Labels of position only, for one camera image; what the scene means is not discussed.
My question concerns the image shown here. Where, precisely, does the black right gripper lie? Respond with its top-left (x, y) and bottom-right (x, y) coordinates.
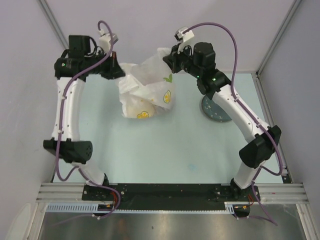
top-left (163, 42), bottom-right (203, 79)

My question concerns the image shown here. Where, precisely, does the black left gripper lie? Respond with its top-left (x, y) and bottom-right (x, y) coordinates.
top-left (85, 49), bottom-right (126, 81)

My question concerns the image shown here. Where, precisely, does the white plastic bag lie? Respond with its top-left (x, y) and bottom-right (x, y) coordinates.
top-left (116, 47), bottom-right (176, 119)

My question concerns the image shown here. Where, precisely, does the blue ceramic plate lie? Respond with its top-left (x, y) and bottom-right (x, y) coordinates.
top-left (200, 95), bottom-right (232, 123)

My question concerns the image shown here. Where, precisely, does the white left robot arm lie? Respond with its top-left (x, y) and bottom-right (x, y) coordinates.
top-left (43, 33), bottom-right (126, 200)

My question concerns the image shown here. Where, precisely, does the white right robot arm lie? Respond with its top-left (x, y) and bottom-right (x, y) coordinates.
top-left (163, 42), bottom-right (282, 201)

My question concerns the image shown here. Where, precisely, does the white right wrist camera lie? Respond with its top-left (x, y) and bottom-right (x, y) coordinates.
top-left (174, 26), bottom-right (195, 53)

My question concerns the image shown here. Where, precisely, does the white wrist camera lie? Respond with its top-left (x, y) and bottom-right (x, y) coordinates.
top-left (98, 29), bottom-right (111, 53)
top-left (174, 26), bottom-right (195, 53)

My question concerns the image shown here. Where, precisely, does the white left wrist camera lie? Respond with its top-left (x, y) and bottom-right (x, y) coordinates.
top-left (98, 29), bottom-right (111, 53)

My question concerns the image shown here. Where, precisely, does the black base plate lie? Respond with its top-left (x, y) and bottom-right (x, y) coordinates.
top-left (82, 182), bottom-right (261, 218)

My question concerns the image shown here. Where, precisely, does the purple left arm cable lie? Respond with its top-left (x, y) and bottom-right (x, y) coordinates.
top-left (53, 21), bottom-right (122, 221)

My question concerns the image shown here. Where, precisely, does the white slotted cable duct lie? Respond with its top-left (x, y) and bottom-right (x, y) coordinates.
top-left (46, 202), bottom-right (237, 214)

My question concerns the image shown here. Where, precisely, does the aluminium frame rail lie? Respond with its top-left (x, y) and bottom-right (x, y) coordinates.
top-left (36, 182), bottom-right (309, 204)

